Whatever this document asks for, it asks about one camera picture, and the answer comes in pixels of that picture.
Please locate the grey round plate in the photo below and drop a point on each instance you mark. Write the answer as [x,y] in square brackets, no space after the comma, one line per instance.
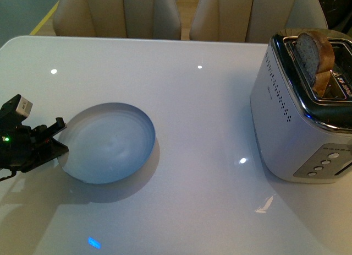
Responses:
[107,143]

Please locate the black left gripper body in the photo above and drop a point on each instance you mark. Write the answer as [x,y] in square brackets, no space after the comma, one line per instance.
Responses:
[21,145]

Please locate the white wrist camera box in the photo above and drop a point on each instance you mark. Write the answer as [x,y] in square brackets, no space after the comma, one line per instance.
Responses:
[23,108]

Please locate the brown bread slice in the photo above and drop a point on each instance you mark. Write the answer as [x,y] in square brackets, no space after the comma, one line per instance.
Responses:
[316,54]

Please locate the beige chair left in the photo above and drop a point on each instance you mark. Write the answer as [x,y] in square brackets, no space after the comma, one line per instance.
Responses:
[140,19]

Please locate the beige chair right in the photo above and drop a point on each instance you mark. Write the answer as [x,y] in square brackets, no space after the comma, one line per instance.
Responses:
[253,20]

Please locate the white silver toaster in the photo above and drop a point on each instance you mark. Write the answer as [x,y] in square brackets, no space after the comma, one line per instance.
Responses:
[303,135]

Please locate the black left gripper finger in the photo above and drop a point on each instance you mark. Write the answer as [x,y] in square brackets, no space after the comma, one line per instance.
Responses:
[54,129]
[52,149]

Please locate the beige chair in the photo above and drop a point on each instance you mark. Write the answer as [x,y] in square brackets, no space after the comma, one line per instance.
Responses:
[140,19]
[253,20]

